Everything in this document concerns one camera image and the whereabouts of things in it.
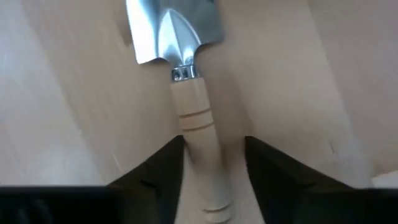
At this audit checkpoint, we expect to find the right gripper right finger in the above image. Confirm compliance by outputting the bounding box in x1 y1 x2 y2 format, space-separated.
244 135 354 224

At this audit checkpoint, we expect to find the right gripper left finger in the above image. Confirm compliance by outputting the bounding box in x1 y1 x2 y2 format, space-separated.
107 134 185 224

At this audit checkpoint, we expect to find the wooden-handled silver trowel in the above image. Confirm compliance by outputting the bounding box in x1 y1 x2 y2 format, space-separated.
125 0 233 224

